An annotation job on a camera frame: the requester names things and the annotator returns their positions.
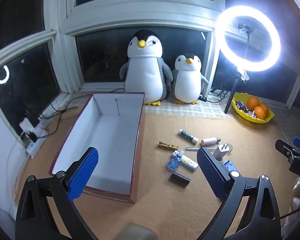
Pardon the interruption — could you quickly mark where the clear blue plastic gadget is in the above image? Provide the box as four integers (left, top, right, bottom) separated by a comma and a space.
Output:
167, 150, 185, 172

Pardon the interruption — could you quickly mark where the pink tube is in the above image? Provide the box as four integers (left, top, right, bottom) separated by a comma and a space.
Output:
201, 137, 222, 146

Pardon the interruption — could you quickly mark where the small penguin plush toy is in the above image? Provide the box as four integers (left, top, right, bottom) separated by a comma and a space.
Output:
172, 53, 209, 105

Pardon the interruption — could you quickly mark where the white cardboard box red outside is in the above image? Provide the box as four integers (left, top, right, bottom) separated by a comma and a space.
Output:
49, 92, 145, 204

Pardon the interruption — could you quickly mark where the pile of wrapped candies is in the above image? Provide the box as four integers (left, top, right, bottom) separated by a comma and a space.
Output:
234, 100, 257, 118

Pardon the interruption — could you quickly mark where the white power strip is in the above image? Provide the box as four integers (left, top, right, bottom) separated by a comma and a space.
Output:
26, 127, 49, 158

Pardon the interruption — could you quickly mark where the white patterned lighter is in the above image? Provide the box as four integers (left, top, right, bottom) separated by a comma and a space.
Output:
181, 155, 199, 171

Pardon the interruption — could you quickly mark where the black ring light stand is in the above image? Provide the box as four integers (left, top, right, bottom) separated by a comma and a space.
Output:
224, 22, 255, 114

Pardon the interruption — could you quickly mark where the yellow fruit bowl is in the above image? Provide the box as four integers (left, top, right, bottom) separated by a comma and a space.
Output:
231, 92, 275, 124

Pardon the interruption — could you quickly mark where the wooden clothespin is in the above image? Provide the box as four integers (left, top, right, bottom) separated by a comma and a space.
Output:
158, 141, 180, 152

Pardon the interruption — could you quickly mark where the checked cloth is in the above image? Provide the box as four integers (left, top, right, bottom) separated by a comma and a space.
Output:
65, 90, 300, 143

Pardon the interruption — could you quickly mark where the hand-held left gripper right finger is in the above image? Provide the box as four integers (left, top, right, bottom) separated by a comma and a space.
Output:
197, 147, 282, 240

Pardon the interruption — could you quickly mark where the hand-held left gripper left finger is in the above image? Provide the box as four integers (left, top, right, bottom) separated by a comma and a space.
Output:
15, 147, 99, 240

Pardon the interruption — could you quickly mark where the black cylinder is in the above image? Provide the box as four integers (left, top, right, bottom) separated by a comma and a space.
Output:
170, 172, 191, 187

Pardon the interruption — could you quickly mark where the white charger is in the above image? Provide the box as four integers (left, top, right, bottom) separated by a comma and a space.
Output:
19, 118, 33, 133

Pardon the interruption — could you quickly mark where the large penguin plush toy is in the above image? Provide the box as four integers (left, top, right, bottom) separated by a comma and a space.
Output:
119, 29, 173, 106

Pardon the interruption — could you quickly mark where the blue plastic holder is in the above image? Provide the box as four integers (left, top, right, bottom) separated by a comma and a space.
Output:
224, 160, 237, 174

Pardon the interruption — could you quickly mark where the white power adapter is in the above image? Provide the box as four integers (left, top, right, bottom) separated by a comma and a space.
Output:
212, 143, 230, 161

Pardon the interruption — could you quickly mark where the white ring light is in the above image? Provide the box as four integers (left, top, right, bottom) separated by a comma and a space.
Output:
216, 5, 281, 72

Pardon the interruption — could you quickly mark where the black cable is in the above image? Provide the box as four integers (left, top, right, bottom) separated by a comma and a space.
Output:
39, 88, 125, 120

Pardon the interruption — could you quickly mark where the green and white glue stick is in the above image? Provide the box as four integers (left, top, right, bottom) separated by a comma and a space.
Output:
179, 129, 199, 145

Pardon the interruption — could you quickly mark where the person's right hand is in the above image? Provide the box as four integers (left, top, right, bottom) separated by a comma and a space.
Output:
289, 177, 300, 230

